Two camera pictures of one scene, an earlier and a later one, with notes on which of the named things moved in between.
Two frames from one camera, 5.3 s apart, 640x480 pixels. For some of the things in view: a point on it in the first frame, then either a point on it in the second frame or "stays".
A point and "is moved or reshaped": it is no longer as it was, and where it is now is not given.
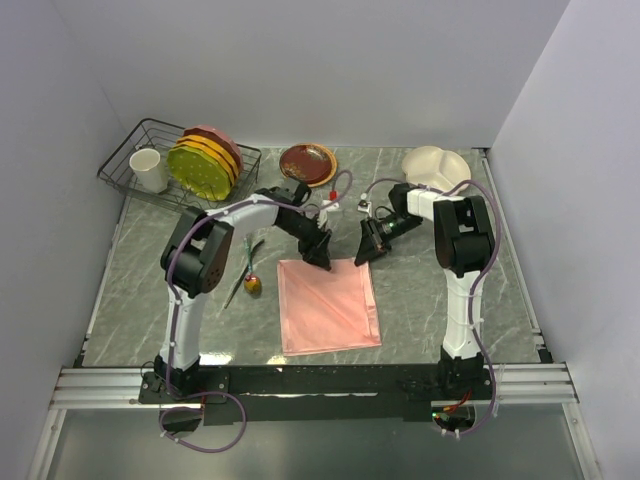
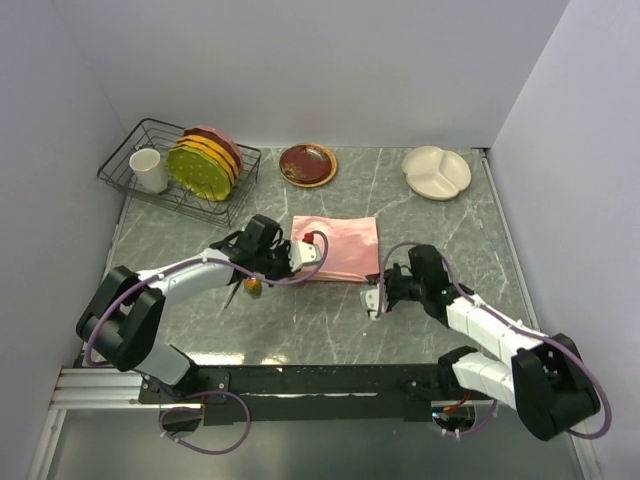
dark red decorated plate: [310, 163] stays
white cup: [149, 171] stays
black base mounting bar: [320, 395] stays
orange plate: [212, 148] stays
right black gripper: [372, 242] → [389, 275]
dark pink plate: [205, 130] stays
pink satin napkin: [327, 309] is moved or reshaped
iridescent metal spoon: [252, 283] stays
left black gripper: [319, 256] → [283, 247]
